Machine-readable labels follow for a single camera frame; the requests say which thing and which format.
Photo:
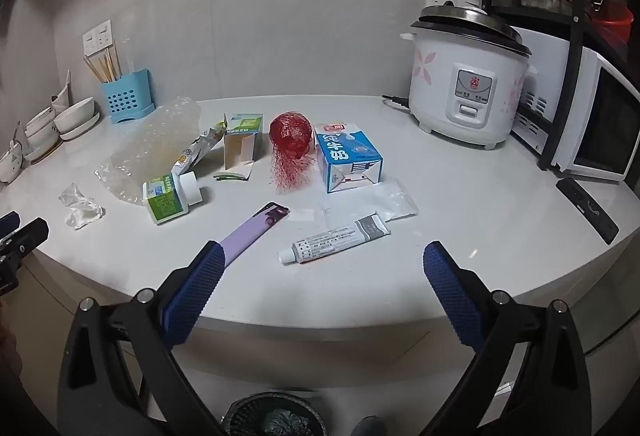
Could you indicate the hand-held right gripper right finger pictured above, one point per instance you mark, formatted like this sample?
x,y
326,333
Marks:
x,y
452,296

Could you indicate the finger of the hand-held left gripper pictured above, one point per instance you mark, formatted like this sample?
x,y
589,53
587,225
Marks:
x,y
27,236
7,222

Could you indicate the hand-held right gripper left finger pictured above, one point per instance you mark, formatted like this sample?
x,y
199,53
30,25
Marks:
x,y
192,291

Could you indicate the purple wrapper strip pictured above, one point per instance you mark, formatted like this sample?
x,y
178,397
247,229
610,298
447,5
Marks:
x,y
252,232

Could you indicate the black mesh waste bin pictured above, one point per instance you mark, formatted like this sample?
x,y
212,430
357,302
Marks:
x,y
275,416

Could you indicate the blue and white milk carton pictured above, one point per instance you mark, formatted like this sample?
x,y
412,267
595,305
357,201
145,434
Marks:
x,y
347,160

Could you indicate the small patterned white bowl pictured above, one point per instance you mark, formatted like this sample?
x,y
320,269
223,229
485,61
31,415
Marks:
x,y
10,163

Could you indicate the crumpled clear plastic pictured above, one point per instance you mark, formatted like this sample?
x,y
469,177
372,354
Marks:
x,y
80,208

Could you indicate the green and white carton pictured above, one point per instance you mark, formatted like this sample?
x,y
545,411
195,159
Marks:
x,y
164,202

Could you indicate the stack of white bowls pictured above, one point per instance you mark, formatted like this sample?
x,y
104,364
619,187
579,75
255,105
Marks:
x,y
40,128

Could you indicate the clear plastic bag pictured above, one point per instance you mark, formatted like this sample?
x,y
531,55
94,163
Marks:
x,y
395,201

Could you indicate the torn cardboard flap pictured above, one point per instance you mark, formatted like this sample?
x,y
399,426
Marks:
x,y
234,174

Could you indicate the large white bowl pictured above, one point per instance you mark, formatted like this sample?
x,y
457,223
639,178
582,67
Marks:
x,y
75,115

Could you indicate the white ointment tube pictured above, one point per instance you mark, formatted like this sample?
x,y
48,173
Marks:
x,y
332,242

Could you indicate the small clear plastic piece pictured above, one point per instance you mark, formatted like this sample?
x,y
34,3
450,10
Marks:
x,y
306,215

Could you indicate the white ceramic spoon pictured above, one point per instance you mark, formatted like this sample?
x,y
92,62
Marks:
x,y
62,93

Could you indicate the torn printed wrapper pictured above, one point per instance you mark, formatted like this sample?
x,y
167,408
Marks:
x,y
200,148

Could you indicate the clear bubble wrap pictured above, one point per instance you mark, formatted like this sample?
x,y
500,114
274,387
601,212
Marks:
x,y
150,148

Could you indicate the dark shoe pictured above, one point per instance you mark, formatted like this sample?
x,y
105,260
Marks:
x,y
369,427

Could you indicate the open green cardboard box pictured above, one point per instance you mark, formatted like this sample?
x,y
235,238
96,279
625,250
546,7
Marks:
x,y
242,140

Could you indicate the black remote control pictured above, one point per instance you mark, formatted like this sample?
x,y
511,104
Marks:
x,y
587,211

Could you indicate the blue chopstick holder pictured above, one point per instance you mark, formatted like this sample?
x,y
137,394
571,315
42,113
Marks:
x,y
130,98

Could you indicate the bundle of wooden chopsticks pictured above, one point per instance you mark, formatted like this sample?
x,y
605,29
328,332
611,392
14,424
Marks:
x,y
102,65

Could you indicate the red mesh net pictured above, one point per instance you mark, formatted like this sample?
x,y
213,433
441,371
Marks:
x,y
290,135

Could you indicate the white floral rice cooker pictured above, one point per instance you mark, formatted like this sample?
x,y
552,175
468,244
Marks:
x,y
445,80

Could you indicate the white microwave oven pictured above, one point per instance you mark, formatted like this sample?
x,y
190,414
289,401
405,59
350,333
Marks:
x,y
585,125

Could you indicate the black metal rack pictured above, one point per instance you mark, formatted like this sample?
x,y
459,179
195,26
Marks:
x,y
575,30

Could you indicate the red plastic bucket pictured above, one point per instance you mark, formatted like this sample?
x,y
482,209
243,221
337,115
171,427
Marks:
x,y
615,25

